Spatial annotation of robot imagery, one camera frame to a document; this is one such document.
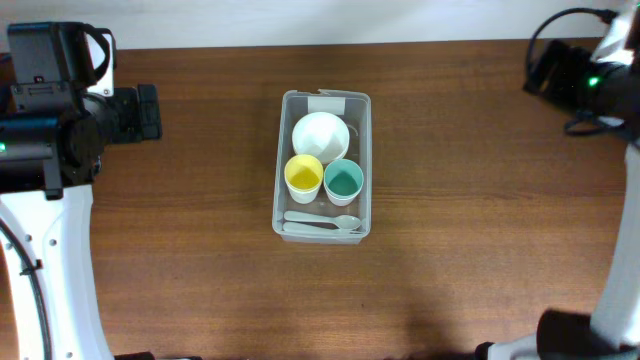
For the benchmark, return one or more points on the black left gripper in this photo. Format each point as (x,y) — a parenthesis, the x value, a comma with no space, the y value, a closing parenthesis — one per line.
(141,113)

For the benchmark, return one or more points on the pale plastic spoon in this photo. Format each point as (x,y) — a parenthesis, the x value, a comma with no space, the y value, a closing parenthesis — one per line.
(341,221)

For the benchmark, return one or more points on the teal plastic cup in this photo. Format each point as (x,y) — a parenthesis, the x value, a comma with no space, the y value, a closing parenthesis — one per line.
(343,178)

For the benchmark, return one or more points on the clear plastic container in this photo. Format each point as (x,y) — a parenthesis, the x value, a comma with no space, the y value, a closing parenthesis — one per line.
(355,109)

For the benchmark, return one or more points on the white plastic cup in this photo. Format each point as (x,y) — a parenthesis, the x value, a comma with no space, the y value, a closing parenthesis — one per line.
(303,196)

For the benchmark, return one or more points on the pale plastic fork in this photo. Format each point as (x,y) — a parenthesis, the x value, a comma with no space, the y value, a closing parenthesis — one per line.
(314,230)

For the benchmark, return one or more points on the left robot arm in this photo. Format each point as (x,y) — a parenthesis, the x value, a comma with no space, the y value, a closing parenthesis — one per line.
(57,118)

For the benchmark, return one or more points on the yellow plastic cup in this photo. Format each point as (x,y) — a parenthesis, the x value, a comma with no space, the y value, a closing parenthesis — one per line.
(303,173)

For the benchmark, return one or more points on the white plastic bowl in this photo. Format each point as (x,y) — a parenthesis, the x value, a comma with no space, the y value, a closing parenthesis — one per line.
(322,135)

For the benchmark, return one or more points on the pink plastic cup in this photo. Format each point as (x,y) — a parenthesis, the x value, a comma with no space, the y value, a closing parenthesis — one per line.
(341,200)

